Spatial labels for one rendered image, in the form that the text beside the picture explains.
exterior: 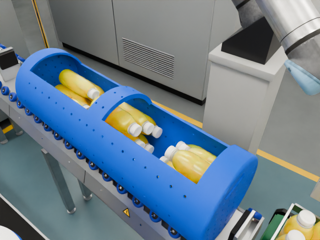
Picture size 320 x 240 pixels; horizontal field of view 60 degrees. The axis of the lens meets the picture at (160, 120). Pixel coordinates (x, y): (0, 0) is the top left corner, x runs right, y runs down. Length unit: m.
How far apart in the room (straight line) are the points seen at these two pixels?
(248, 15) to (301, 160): 1.53
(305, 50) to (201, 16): 1.79
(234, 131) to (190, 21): 1.17
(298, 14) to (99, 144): 0.59
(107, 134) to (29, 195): 1.54
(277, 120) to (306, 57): 2.24
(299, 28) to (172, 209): 0.48
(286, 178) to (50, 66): 1.85
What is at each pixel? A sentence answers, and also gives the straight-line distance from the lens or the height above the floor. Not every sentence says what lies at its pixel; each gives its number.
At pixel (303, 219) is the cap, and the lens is 0.82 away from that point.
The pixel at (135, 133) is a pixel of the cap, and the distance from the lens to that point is 0.86.
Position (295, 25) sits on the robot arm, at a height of 1.52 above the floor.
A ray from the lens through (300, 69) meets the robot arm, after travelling 0.61.
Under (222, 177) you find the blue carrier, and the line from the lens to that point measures 0.66.
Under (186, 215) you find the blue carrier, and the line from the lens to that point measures 0.69.
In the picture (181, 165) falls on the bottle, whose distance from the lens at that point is 0.74.
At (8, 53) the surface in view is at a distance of 1.60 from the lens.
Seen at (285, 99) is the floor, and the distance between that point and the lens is 3.14.
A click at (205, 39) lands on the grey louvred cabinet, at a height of 0.72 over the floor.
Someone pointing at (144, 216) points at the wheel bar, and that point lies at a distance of 0.94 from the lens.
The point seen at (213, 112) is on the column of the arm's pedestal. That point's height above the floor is 0.75.
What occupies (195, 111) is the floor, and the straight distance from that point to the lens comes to 2.73.
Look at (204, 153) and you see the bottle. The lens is 0.81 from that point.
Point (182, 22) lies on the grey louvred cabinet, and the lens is 2.47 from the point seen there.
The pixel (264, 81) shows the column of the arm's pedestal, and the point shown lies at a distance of 1.34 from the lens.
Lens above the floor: 1.75
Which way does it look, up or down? 42 degrees down
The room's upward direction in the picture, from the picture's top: straight up
